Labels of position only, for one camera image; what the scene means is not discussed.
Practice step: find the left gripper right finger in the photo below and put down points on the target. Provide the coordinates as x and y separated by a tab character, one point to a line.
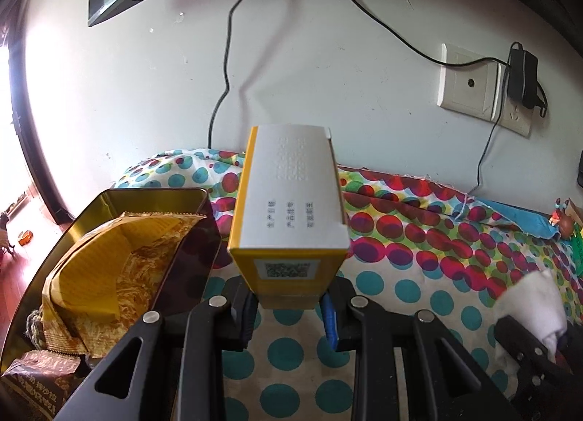
342	328

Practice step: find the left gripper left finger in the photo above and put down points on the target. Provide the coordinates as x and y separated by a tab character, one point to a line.
243	311

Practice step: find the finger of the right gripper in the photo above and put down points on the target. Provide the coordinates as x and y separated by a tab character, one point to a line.
539	379

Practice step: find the yellow medicine box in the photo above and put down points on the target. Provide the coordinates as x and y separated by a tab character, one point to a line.
289	234

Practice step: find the yellow snack bag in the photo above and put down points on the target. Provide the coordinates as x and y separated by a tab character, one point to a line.
108	279

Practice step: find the camouflage sock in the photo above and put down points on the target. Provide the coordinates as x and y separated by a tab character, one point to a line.
34	330

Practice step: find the brown chocolate bag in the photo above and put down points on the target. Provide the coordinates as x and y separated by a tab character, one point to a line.
41	381

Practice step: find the gold rectangular tin tray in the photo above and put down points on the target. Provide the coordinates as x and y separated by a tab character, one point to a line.
184	283

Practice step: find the polka dot bed sheet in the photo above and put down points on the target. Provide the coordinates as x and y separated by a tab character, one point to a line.
415	244

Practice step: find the small snail toy figure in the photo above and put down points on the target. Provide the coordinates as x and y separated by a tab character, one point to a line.
566	218

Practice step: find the black webcam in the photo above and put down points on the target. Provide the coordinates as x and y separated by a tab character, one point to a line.
580	175

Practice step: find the black power adapter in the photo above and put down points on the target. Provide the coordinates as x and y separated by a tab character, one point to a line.
523	86

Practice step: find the white wall socket plate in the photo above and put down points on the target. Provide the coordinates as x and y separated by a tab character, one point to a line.
476	92

